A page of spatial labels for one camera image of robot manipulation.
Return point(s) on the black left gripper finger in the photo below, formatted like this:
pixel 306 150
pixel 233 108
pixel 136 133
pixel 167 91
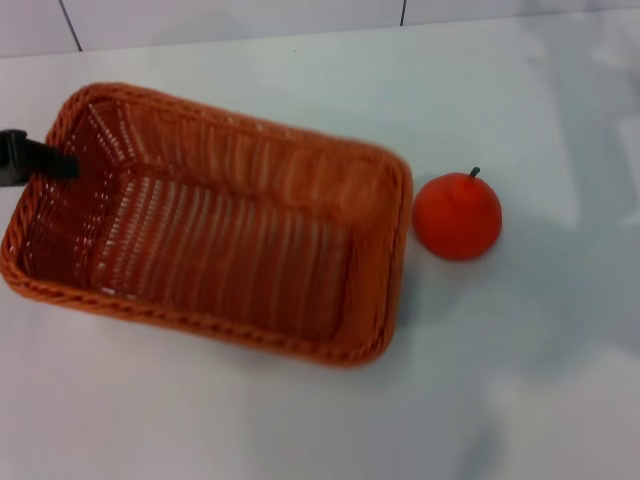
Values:
pixel 55 161

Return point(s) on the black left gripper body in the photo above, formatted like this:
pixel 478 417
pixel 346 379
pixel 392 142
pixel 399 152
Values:
pixel 11 155

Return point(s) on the orange woven plastic basket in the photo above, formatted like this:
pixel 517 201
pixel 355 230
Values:
pixel 225 250

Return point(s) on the orange toy fruit green stem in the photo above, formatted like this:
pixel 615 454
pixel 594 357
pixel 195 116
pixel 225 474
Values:
pixel 455 220

